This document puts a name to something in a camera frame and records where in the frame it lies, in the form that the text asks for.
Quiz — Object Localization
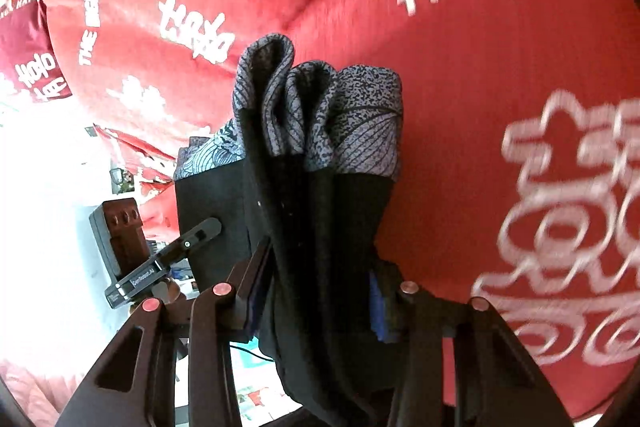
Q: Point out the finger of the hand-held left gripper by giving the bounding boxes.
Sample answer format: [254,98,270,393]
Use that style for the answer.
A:
[177,217,223,259]

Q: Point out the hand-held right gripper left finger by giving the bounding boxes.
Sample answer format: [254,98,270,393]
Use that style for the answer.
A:
[55,237,275,427]

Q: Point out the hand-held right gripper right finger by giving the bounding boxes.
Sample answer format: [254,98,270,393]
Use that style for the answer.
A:
[369,271,576,427]

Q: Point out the black pants with grey waistband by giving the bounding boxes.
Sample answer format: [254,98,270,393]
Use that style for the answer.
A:
[174,33,406,427]

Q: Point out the small dark object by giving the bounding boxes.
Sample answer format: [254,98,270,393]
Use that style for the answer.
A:
[110,167,137,196]

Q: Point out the teal plastic stool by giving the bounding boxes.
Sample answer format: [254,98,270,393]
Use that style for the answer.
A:
[239,341,275,374]

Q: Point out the red printed blanket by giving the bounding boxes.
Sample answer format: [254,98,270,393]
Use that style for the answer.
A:
[0,0,640,419]

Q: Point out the dark red printed pillow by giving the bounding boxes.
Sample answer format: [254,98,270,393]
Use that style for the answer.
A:
[0,0,74,104]

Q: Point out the black cable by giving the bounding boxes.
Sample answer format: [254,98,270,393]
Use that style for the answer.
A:
[229,341,275,362]

